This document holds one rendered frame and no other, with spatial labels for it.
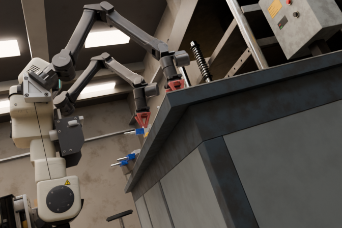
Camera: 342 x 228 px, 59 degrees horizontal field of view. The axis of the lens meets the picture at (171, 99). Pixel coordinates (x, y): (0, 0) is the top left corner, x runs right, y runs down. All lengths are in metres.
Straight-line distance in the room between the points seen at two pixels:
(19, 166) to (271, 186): 11.46
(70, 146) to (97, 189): 10.44
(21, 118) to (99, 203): 10.36
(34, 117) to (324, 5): 1.44
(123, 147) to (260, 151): 11.53
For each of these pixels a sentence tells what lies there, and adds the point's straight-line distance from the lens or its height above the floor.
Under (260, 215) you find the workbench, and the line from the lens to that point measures 0.71.
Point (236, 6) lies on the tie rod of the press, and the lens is 1.94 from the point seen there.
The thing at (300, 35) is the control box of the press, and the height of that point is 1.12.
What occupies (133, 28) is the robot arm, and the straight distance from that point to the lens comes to 1.46.
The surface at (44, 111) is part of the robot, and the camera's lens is 1.41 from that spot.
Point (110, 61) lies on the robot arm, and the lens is 1.83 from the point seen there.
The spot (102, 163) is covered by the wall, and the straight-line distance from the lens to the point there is 11.94.
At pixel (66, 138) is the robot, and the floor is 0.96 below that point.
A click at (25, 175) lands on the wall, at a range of 11.89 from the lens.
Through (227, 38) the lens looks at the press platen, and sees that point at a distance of 2.24.
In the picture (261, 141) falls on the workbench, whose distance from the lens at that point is 0.75.
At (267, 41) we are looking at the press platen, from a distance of 1.95.
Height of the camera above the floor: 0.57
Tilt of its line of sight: 18 degrees up
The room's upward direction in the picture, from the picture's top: 20 degrees counter-clockwise
